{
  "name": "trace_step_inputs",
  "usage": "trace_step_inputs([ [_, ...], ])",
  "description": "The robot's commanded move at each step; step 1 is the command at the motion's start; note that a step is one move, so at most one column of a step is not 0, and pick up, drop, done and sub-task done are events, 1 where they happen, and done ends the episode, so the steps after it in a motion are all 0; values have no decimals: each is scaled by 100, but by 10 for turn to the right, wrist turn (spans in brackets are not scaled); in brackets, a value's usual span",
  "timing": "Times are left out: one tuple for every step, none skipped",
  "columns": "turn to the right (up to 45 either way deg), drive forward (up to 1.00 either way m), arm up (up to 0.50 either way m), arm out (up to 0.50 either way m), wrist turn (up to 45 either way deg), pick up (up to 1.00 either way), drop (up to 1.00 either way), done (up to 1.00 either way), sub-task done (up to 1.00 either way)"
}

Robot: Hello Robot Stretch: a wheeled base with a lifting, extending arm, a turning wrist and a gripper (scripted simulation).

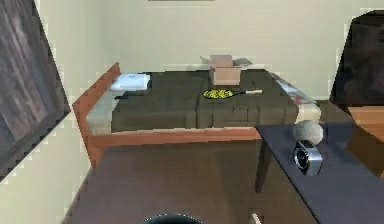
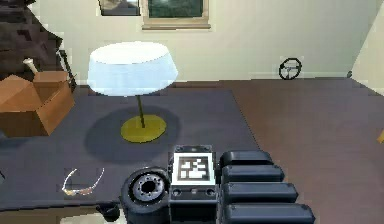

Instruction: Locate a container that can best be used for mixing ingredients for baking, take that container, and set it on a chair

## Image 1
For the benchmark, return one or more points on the dark blue table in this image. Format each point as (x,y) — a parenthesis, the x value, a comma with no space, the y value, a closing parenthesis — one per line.
(336,180)

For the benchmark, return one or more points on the dark wooden door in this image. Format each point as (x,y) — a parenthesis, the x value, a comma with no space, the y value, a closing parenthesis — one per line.
(25,83)

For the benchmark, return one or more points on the open cardboard box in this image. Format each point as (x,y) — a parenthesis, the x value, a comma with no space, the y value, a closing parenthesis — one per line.
(225,73)

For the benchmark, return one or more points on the grey ball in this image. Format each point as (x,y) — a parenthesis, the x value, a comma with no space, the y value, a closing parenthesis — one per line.
(308,132)

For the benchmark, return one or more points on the wooden bed with dark blanket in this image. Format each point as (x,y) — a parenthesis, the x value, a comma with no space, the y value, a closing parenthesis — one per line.
(186,110)

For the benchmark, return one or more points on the white pillow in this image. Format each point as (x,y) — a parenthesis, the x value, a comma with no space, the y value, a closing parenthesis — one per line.
(131,81)

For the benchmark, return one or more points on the dark round bin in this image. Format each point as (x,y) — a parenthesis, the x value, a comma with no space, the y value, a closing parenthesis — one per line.
(171,220)

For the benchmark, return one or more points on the silver alarm clock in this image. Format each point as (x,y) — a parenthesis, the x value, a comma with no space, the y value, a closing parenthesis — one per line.
(307,157)

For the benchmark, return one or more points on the yellow tennis racket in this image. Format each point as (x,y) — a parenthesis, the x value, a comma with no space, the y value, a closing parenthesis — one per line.
(220,93)

